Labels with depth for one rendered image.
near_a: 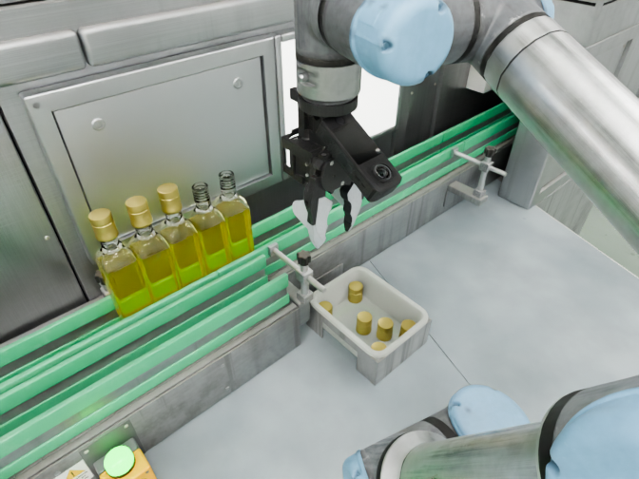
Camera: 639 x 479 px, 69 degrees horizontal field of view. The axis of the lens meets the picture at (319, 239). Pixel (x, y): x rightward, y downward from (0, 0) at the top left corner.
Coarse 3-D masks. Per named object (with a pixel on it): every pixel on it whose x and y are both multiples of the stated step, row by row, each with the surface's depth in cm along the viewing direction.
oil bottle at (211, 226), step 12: (192, 216) 85; (204, 216) 85; (216, 216) 86; (204, 228) 85; (216, 228) 87; (204, 240) 86; (216, 240) 88; (228, 240) 91; (204, 252) 88; (216, 252) 90; (228, 252) 92; (204, 264) 91; (216, 264) 91
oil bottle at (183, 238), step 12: (168, 228) 82; (180, 228) 82; (192, 228) 83; (168, 240) 82; (180, 240) 82; (192, 240) 84; (180, 252) 84; (192, 252) 86; (180, 264) 85; (192, 264) 87; (180, 276) 87; (192, 276) 89; (204, 276) 91
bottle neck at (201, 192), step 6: (192, 186) 83; (198, 186) 84; (204, 186) 84; (192, 192) 83; (198, 192) 82; (204, 192) 83; (198, 198) 83; (204, 198) 83; (198, 204) 84; (204, 204) 84; (210, 204) 85; (198, 210) 85; (204, 210) 85
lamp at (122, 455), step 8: (120, 448) 75; (112, 456) 74; (120, 456) 74; (128, 456) 74; (104, 464) 74; (112, 464) 73; (120, 464) 73; (128, 464) 74; (112, 472) 73; (120, 472) 74; (128, 472) 75
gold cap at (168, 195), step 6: (162, 186) 79; (168, 186) 79; (174, 186) 79; (162, 192) 78; (168, 192) 78; (174, 192) 78; (162, 198) 78; (168, 198) 78; (174, 198) 79; (162, 204) 79; (168, 204) 79; (174, 204) 79; (180, 204) 81; (162, 210) 80; (168, 210) 80; (174, 210) 80; (180, 210) 81
